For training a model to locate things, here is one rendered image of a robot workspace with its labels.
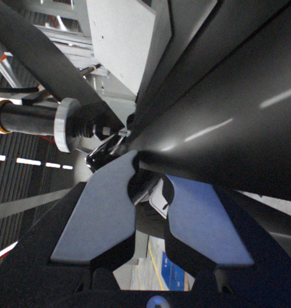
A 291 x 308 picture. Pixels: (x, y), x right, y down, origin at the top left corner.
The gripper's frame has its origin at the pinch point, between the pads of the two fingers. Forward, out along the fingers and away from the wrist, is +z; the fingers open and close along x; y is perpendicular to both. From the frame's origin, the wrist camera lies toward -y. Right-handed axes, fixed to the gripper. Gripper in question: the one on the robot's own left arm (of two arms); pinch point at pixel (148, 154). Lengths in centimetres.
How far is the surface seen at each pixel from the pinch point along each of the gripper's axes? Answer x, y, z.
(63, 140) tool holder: -9.6, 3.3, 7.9
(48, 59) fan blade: -16.8, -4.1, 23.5
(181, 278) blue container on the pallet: 69, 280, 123
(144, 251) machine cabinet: 35, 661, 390
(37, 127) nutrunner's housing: -13.2, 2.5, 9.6
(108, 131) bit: -4.9, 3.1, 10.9
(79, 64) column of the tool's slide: -30, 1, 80
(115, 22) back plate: -8.3, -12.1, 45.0
